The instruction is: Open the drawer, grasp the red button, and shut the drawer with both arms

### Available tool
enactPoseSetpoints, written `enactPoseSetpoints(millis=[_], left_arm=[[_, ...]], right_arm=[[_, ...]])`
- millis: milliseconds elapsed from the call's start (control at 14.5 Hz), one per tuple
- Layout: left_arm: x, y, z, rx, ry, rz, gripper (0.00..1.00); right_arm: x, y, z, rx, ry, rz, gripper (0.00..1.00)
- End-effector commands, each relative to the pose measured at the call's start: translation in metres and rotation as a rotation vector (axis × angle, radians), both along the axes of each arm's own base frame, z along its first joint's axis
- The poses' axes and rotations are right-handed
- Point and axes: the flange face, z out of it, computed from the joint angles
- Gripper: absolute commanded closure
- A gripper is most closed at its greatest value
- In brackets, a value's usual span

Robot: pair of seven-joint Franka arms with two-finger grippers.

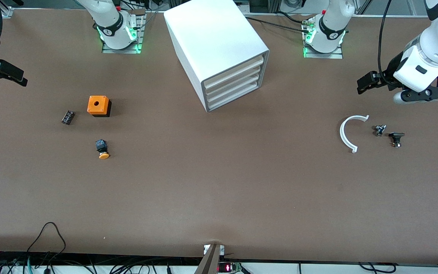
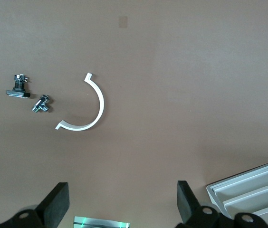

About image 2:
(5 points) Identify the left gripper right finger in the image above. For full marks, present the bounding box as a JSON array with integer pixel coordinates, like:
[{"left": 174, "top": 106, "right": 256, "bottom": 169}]
[{"left": 175, "top": 180, "right": 232, "bottom": 228}]

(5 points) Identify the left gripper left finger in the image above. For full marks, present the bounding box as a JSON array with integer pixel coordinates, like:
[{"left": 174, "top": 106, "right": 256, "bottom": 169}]
[{"left": 0, "top": 182, "right": 70, "bottom": 228}]

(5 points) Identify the white drawer cabinet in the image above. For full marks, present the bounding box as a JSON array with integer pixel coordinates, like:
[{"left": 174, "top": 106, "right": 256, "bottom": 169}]
[{"left": 206, "top": 159, "right": 268, "bottom": 221}]

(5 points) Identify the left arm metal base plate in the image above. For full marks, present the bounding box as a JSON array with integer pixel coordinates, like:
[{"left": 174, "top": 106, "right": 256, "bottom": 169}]
[{"left": 74, "top": 216, "right": 130, "bottom": 228}]

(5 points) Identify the white half-ring clamp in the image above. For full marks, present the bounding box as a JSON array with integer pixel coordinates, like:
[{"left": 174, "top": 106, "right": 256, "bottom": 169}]
[{"left": 55, "top": 72, "right": 105, "bottom": 132}]

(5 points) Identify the black panel switch component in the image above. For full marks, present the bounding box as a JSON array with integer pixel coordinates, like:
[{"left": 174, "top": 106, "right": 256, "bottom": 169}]
[{"left": 5, "top": 74, "right": 31, "bottom": 98}]

